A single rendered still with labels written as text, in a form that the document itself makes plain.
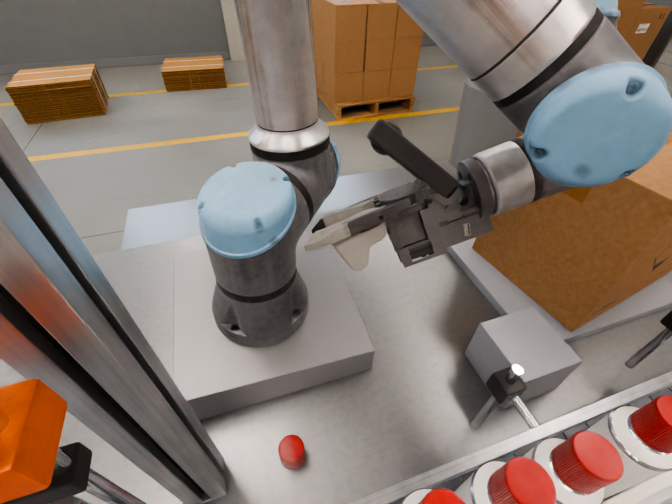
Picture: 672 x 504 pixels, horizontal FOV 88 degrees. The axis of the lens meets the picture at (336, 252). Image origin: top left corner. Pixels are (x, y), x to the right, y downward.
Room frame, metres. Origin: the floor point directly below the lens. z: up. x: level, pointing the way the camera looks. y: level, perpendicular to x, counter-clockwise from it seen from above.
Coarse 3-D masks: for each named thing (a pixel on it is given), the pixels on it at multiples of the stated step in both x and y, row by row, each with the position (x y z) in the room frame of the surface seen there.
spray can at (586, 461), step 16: (592, 432) 0.10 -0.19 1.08; (544, 448) 0.10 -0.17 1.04; (560, 448) 0.09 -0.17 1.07; (576, 448) 0.09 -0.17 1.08; (592, 448) 0.09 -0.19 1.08; (608, 448) 0.09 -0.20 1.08; (544, 464) 0.09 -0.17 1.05; (560, 464) 0.08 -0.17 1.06; (576, 464) 0.08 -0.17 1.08; (592, 464) 0.08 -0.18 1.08; (608, 464) 0.08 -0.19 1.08; (560, 480) 0.07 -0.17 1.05; (576, 480) 0.07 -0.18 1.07; (592, 480) 0.07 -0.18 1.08; (608, 480) 0.07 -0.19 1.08; (560, 496) 0.07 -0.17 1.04; (576, 496) 0.06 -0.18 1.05; (592, 496) 0.06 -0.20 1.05
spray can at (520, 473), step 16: (496, 464) 0.09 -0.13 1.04; (512, 464) 0.07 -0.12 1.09; (528, 464) 0.07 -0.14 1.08; (480, 480) 0.07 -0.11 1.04; (496, 480) 0.07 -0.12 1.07; (512, 480) 0.06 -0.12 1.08; (528, 480) 0.06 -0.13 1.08; (544, 480) 0.07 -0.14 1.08; (464, 496) 0.07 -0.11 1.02; (480, 496) 0.06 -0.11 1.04; (496, 496) 0.06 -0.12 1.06; (512, 496) 0.06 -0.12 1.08; (528, 496) 0.06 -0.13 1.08; (544, 496) 0.06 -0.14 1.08
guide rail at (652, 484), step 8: (648, 480) 0.11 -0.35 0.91; (656, 480) 0.11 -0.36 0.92; (664, 480) 0.11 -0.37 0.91; (632, 488) 0.10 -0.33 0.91; (640, 488) 0.10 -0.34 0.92; (648, 488) 0.10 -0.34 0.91; (656, 488) 0.10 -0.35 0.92; (664, 488) 0.10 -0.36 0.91; (616, 496) 0.09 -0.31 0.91; (624, 496) 0.09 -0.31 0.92; (632, 496) 0.09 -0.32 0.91; (640, 496) 0.09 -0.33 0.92; (648, 496) 0.09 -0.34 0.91
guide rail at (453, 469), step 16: (640, 384) 0.20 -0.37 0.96; (656, 384) 0.20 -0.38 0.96; (608, 400) 0.18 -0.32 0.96; (624, 400) 0.18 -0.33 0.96; (576, 416) 0.16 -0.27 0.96; (592, 416) 0.16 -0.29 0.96; (528, 432) 0.14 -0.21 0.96; (544, 432) 0.14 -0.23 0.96; (560, 432) 0.14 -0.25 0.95; (496, 448) 0.12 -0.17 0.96; (512, 448) 0.12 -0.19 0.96; (448, 464) 0.11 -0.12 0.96; (464, 464) 0.11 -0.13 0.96; (480, 464) 0.11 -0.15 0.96; (416, 480) 0.09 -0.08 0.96; (432, 480) 0.09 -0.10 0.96; (448, 480) 0.10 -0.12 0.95; (368, 496) 0.08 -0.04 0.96; (384, 496) 0.08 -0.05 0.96; (400, 496) 0.08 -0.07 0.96
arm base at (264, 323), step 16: (288, 288) 0.32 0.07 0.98; (304, 288) 0.36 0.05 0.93; (224, 304) 0.30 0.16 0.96; (240, 304) 0.29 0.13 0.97; (256, 304) 0.29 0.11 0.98; (272, 304) 0.30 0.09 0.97; (288, 304) 0.31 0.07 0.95; (304, 304) 0.34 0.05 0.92; (224, 320) 0.29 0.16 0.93; (240, 320) 0.28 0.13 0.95; (256, 320) 0.28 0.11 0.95; (272, 320) 0.29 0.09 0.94; (288, 320) 0.30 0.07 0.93; (240, 336) 0.28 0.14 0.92; (256, 336) 0.28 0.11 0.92; (272, 336) 0.28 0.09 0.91; (288, 336) 0.29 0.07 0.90
